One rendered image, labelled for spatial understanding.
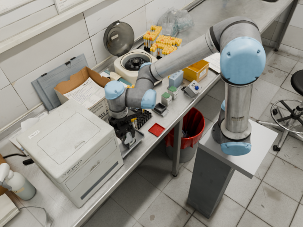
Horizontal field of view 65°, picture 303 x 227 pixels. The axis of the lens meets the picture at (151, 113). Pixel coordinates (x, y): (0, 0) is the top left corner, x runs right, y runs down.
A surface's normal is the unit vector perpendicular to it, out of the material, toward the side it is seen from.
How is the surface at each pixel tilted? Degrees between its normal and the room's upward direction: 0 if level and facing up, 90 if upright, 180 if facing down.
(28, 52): 90
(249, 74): 83
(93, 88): 2
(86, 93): 1
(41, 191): 0
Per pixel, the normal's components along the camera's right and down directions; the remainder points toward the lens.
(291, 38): -0.64, 0.60
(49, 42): 0.77, 0.46
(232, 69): -0.18, 0.66
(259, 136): -0.06, -0.65
